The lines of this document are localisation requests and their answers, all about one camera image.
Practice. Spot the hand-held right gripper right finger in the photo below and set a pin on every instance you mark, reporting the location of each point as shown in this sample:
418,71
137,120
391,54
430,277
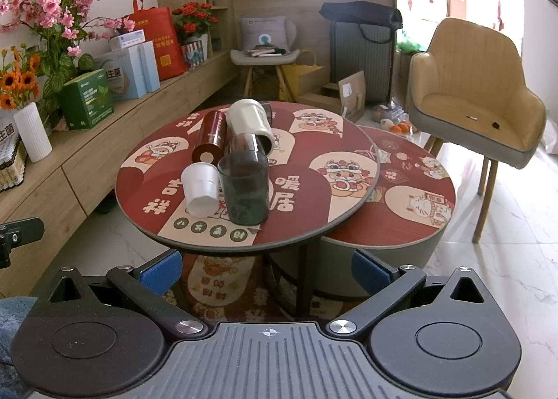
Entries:
370,271

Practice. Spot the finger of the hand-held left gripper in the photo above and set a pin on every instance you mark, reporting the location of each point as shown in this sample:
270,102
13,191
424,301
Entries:
24,231

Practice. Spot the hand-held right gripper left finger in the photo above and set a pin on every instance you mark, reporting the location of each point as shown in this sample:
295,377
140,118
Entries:
159,274

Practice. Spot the small white cup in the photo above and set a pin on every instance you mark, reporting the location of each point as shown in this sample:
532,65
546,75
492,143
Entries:
200,194

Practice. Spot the dark green transparent cup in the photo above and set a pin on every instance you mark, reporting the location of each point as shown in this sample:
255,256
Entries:
244,203

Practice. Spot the brown transparent cup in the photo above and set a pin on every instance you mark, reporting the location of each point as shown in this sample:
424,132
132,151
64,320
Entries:
242,142

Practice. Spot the cream white cup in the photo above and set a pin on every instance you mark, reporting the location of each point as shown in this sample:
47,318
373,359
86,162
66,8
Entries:
250,120

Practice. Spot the upright cardboard box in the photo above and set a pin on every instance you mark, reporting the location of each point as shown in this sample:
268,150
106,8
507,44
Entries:
352,91

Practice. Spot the low round printed table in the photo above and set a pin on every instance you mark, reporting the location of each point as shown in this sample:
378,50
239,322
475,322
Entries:
392,216

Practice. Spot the white woven gift pack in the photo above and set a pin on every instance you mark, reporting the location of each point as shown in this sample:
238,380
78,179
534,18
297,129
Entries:
11,159

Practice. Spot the long wooden sideboard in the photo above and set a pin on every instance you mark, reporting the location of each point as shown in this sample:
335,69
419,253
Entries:
87,163

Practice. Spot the round red printed table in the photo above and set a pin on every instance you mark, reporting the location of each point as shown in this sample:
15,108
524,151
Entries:
292,220

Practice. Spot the blue fluffy cloth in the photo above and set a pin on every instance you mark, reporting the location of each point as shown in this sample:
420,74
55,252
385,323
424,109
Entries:
15,329

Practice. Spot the white ribbed vase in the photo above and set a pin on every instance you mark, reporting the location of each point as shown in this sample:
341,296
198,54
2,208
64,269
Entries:
32,133

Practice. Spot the green carton box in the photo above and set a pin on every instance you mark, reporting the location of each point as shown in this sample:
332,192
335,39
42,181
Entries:
87,100

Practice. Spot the dark red tumbler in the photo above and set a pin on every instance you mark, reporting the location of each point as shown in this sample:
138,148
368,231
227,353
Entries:
211,137

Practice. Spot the artificial sunflowers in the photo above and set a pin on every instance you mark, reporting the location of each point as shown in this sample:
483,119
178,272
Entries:
19,78

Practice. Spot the clear plastic food container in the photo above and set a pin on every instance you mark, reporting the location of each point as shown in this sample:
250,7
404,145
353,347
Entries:
388,111

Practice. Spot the flat cardboard box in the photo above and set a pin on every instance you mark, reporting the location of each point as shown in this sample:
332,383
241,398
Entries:
320,98

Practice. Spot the white box with round print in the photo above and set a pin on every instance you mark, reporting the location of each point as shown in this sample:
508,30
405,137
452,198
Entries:
120,76

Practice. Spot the yellow paper bag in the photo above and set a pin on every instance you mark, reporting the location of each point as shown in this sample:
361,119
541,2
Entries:
305,80

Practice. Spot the grey ribbed suitcase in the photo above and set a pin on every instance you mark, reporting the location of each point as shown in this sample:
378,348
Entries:
362,63

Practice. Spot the small white flat box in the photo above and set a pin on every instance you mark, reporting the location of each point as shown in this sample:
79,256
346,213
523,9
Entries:
126,40

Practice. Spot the beige upholstered armchair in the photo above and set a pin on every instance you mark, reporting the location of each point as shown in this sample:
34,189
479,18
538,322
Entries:
471,76

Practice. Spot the striped flower pot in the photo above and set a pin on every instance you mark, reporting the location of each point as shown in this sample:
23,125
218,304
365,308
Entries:
194,54

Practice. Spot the white shell chair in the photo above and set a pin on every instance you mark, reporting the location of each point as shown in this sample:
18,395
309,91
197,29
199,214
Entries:
292,56

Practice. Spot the green plastic bag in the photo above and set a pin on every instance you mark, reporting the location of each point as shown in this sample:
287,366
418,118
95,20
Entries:
409,45

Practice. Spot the red tote bag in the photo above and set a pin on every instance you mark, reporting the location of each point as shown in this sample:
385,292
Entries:
163,37

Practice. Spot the pile of books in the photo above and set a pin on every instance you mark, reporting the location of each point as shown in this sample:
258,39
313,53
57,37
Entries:
263,51

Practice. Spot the black bag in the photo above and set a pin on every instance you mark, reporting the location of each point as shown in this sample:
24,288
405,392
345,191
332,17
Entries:
362,13

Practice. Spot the red roses bouquet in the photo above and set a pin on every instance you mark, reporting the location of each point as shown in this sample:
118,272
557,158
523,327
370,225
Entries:
196,17

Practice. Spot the grey printed cushion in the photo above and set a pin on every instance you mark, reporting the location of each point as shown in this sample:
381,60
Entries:
261,32

